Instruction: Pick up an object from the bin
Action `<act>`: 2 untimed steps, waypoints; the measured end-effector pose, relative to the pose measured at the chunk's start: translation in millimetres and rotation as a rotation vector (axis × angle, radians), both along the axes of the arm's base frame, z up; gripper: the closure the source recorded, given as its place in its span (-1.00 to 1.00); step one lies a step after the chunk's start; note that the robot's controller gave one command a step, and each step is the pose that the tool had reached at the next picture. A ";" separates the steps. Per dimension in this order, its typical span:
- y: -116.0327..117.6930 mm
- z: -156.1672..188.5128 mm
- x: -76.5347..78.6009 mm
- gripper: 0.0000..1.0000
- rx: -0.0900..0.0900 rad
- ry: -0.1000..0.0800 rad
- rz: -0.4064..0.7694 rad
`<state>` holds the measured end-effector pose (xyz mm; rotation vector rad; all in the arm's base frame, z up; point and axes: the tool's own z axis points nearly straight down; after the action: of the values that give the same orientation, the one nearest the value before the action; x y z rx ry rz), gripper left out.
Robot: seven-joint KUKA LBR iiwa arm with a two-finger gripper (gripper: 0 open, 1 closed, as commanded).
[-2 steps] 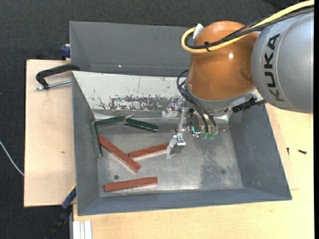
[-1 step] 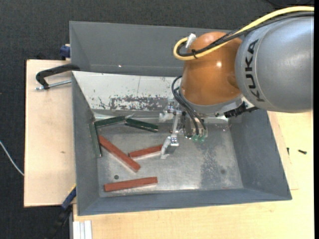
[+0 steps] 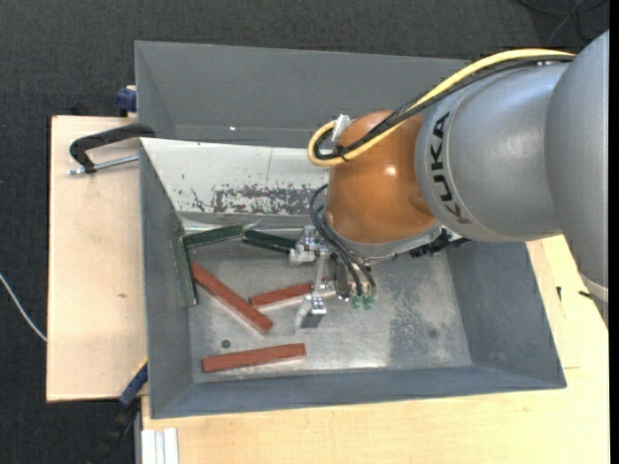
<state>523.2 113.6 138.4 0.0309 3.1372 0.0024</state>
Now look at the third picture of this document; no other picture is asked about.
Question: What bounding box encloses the red-brown flat block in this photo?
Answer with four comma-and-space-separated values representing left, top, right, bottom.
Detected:
189, 260, 275, 335
200, 342, 308, 374
248, 281, 316, 307

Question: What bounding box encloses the grey metal bin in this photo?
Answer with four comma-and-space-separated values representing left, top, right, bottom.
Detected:
133, 40, 568, 420

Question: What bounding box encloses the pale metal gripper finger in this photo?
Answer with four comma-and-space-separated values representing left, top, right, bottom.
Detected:
293, 293, 330, 331
288, 226, 319, 267

